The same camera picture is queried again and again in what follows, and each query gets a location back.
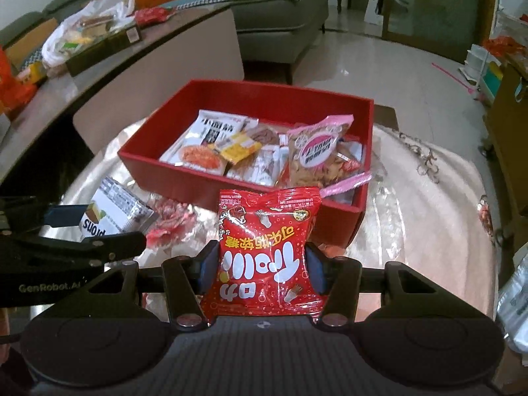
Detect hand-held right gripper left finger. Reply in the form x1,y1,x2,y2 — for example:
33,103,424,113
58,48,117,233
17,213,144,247
62,239,221,333

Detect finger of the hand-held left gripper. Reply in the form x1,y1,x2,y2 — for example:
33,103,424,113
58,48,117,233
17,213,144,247
43,202,97,227
82,231,148,265

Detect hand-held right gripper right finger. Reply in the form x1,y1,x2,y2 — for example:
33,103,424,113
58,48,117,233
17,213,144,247
306,241,459,331

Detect silver white snack packet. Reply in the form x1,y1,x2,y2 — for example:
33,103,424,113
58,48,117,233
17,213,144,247
79,176,156,241

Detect red snack packet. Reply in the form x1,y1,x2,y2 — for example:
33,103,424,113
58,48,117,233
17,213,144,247
200,187,326,325

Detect white snack packet orange print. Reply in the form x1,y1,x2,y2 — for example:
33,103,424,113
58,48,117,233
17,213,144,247
159,109,260,175

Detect red box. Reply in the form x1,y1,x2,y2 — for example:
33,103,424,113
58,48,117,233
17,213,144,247
117,79,375,249

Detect clear wrapped snack packet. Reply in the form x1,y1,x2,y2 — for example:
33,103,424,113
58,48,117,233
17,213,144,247
226,148,288,184

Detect pink snack packet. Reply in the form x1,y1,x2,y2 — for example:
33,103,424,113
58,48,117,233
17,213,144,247
276,115,374,197

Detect small yellow snack packet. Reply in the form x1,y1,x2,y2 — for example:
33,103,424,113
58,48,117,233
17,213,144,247
220,129,263,165

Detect orange red plastic bag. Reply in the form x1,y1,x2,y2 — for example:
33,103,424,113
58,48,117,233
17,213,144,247
0,47,38,113

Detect brown snack packet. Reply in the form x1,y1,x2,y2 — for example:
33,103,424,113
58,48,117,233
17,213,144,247
247,125,278,146

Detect dark flat box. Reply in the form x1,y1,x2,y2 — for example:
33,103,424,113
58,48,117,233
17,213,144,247
66,25,143,77

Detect small wooden table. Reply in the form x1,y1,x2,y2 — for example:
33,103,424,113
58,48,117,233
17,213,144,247
373,105,402,131

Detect large white plastic bag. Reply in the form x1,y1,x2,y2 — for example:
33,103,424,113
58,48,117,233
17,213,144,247
41,0,137,69

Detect silvery plastic bag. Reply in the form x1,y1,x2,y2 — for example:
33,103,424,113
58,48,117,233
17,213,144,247
495,241,528,354

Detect long beige coffee table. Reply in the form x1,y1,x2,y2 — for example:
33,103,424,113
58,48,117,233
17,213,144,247
0,6,245,183

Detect wooden cabinet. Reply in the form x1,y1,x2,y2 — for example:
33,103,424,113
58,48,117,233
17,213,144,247
482,62,528,253

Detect grey sofa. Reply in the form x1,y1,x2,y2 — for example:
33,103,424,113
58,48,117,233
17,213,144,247
0,0,331,85

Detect pink fly swatter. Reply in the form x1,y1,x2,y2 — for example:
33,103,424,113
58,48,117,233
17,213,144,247
431,63,480,92

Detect white stacked containers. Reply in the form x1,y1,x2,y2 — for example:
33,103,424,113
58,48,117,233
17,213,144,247
464,45,488,92

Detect teal box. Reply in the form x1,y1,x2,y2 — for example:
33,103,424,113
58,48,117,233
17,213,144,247
482,62,505,96

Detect wooden framed glass door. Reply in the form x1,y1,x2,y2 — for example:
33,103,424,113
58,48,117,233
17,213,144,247
381,0,502,65

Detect white wire rack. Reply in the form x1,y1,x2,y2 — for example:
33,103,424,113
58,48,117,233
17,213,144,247
489,0,528,51

